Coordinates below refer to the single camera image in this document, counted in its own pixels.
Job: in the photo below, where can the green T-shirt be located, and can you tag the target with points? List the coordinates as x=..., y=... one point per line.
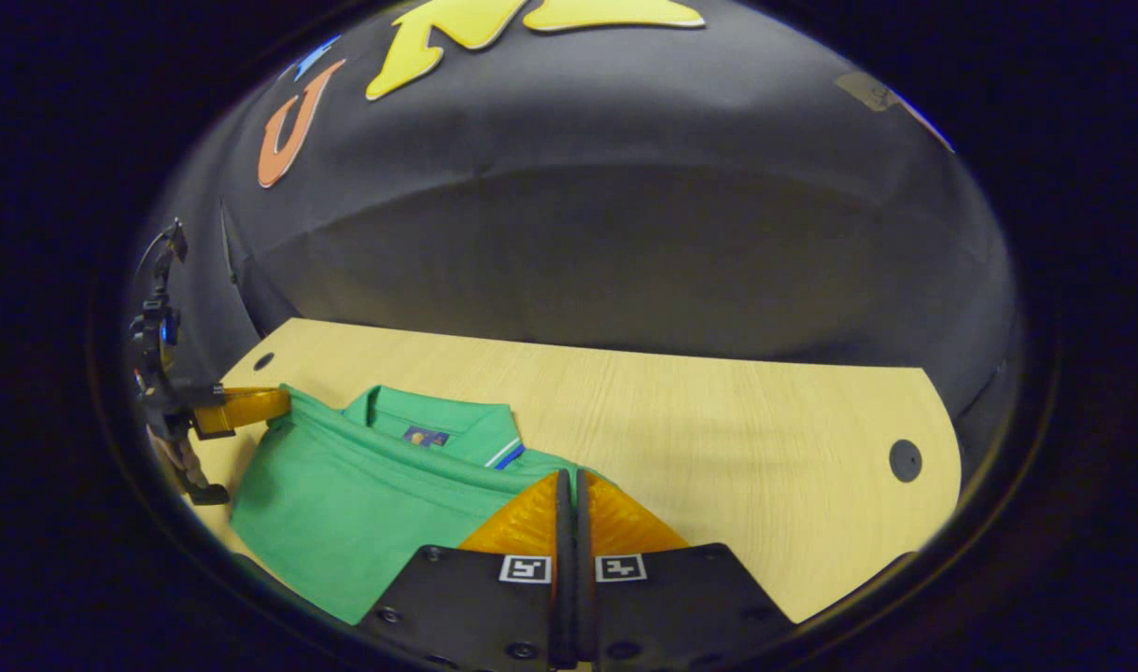
x=344, y=504

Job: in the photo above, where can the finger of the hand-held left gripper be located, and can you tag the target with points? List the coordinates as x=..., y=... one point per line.
x=251, y=406

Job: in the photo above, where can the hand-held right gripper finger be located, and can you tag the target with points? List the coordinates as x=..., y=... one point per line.
x=564, y=532
x=583, y=532

